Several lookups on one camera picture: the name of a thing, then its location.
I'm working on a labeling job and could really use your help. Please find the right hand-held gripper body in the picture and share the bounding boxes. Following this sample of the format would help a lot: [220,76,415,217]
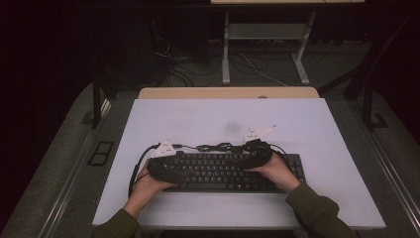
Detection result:
[242,124,278,171]

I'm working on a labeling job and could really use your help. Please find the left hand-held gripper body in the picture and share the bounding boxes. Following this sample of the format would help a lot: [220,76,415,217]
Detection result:
[146,140,186,185]

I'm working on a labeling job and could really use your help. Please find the black computer keyboard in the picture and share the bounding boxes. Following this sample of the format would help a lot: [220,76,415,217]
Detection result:
[160,151,307,194]

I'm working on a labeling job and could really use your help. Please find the person's left hand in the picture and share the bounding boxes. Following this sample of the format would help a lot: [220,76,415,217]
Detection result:
[129,161,178,211]

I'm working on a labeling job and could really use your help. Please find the person's right hand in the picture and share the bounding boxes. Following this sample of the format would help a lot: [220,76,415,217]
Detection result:
[245,152,294,195]

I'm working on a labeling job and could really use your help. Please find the white board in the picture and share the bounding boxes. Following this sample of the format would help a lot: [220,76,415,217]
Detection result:
[92,97,387,231]

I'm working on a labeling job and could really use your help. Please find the wooden table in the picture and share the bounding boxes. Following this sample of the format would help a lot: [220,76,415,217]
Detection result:
[137,86,321,100]

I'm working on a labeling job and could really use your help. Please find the black metal stand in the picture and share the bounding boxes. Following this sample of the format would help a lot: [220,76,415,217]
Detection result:
[80,70,115,131]
[316,9,420,132]

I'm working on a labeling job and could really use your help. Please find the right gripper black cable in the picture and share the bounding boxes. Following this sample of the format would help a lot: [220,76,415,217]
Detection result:
[267,143,292,167]

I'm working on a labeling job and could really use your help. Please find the black keyboard cable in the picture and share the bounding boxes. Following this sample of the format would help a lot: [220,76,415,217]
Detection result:
[171,141,254,154]

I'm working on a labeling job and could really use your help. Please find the black floor socket frame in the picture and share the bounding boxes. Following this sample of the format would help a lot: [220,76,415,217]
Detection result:
[86,140,116,168]

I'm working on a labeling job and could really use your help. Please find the white floor cable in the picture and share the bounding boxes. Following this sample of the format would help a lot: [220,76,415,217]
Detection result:
[237,53,289,88]

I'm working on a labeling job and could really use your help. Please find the aluminium rail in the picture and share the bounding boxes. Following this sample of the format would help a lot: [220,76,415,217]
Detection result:
[38,98,113,238]
[358,108,420,234]

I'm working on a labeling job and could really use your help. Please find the black floor cables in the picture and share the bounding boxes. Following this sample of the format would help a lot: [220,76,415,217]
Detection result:
[152,19,223,88]

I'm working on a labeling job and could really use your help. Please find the white metal desk frame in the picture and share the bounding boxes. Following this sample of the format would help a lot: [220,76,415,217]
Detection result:
[221,11,318,86]

